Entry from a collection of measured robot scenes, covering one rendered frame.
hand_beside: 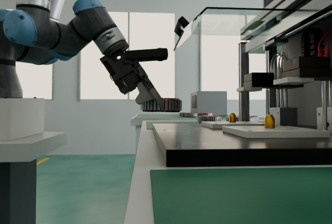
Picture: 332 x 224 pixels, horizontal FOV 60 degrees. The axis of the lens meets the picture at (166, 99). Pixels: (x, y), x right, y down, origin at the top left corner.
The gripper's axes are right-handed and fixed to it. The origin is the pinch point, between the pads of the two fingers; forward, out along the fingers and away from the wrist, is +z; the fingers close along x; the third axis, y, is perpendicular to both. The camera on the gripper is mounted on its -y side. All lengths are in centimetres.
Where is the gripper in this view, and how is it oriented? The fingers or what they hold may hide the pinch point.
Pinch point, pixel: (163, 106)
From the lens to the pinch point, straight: 77.6
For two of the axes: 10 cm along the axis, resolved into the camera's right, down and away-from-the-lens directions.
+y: -8.3, 5.5, -0.8
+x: 0.7, -0.3, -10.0
